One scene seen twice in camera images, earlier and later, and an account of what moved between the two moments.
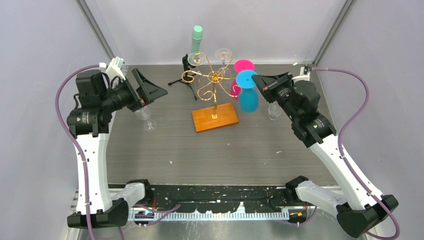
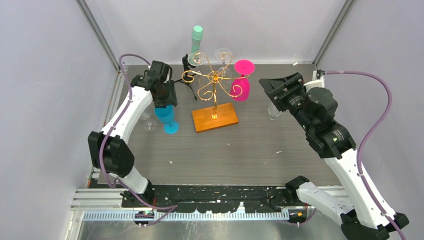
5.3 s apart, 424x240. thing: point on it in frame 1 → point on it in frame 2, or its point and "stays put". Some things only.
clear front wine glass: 144,113 stays put
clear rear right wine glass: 224,74 stays put
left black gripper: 149,91 → 171,100
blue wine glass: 248,91 → 167,115
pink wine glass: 240,65 stays put
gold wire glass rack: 211,118 stays put
